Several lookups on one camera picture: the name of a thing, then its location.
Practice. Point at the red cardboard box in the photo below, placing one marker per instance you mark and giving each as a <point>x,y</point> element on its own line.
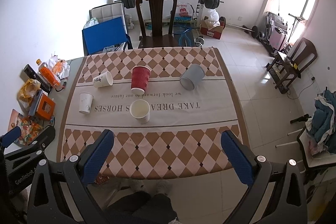
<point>212,31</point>

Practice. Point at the white red shopping bag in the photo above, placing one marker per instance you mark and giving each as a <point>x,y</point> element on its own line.
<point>184,10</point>

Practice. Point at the white cup with calligraphy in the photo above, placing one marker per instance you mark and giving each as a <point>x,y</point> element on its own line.
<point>140,110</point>

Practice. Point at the red ribbed paper cup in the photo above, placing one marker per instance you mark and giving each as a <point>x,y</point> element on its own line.
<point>139,79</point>

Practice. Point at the grey cup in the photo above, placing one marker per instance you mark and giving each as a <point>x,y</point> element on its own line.
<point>192,77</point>

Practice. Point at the colourful snack packet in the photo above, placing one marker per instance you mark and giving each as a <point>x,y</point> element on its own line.
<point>29,129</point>

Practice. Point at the checkered printed table cloth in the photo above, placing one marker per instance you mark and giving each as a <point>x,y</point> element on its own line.
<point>167,108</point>

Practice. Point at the orange drink bottle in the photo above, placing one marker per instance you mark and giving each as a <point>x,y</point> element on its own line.
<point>48,74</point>

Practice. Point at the white orange plastic bag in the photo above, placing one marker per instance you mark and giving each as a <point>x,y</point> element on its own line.
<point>59,67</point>

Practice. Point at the folded grey pink rack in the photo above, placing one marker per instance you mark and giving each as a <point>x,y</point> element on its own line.
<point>275,32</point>

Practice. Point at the white padded chair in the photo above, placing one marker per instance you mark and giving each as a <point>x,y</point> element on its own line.
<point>108,12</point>

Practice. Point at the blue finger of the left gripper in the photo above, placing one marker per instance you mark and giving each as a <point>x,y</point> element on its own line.
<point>9,137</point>

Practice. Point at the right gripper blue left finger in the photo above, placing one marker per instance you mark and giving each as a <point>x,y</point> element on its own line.
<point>47,203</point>

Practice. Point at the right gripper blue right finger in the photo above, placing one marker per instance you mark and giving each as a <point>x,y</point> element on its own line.
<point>287,203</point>

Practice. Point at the white cup with bird print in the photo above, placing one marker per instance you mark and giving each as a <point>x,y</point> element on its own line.
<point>85,104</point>

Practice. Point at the black rectangular box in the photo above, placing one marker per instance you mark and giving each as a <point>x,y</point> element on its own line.
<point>36,76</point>

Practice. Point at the orange box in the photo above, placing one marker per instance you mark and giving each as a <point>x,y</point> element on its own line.
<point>45,108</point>

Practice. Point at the barbell on floor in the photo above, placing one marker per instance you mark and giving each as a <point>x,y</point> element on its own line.
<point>254,31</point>

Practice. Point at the yellow plastic bag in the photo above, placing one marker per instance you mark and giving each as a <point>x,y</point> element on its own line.
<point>27,92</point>

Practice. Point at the blue grey device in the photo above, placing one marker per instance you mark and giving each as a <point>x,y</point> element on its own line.
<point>35,102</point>

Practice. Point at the pile of clothes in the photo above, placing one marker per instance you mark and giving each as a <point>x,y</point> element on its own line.
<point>320,128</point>

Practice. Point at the small dark wooden chair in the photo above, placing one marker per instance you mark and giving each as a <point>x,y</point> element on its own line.
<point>285,68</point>

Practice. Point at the white cup lying sideways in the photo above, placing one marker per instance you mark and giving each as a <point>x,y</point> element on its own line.
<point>103,80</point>

